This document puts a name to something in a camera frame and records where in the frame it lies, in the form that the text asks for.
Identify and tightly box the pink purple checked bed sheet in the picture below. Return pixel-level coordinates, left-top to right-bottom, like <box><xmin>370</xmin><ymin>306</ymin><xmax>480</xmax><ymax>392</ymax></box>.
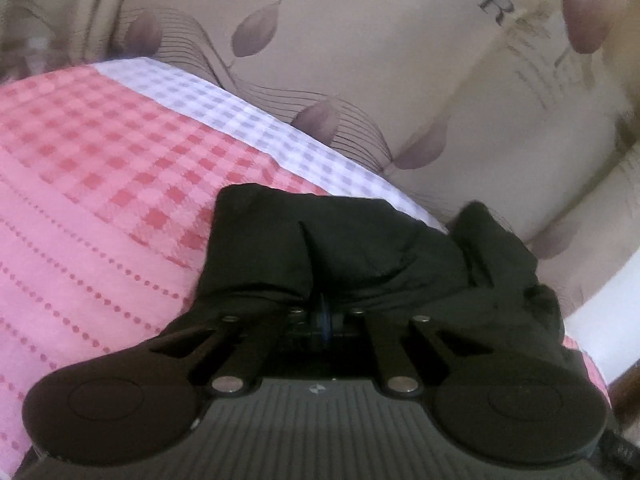
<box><xmin>0</xmin><ymin>56</ymin><xmax>614</xmax><ymax>476</ymax></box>

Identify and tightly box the black garment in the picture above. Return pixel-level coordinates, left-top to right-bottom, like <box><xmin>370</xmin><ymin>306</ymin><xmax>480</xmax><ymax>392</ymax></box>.
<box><xmin>169</xmin><ymin>184</ymin><xmax>587</xmax><ymax>376</ymax></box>

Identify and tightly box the beige leaf pattern curtain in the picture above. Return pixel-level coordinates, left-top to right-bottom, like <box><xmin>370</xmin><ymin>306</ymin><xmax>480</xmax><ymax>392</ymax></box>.
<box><xmin>1</xmin><ymin>0</ymin><xmax>639</xmax><ymax>313</ymax></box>

